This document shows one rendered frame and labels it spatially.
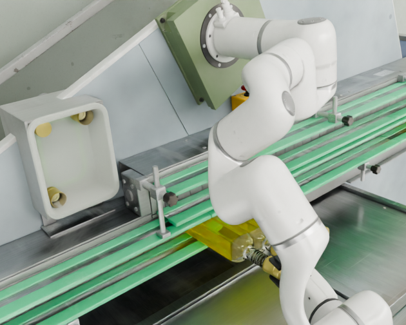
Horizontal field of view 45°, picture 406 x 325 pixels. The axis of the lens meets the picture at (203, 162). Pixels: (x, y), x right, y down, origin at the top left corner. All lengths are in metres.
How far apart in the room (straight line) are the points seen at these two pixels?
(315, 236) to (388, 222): 0.81
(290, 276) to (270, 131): 0.22
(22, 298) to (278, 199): 0.53
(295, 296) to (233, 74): 0.70
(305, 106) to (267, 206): 0.29
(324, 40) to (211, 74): 0.33
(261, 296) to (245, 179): 0.49
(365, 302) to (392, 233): 0.70
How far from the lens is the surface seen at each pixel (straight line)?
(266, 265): 1.03
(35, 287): 1.03
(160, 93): 1.23
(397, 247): 1.42
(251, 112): 0.77
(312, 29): 1.01
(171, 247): 1.18
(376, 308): 0.79
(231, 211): 0.76
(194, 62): 1.18
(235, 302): 1.15
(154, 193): 1.02
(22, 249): 1.11
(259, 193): 0.71
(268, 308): 1.14
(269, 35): 1.07
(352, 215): 1.54
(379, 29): 1.91
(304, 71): 0.92
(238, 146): 0.81
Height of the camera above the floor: 1.74
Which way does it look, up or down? 46 degrees down
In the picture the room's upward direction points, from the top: 114 degrees clockwise
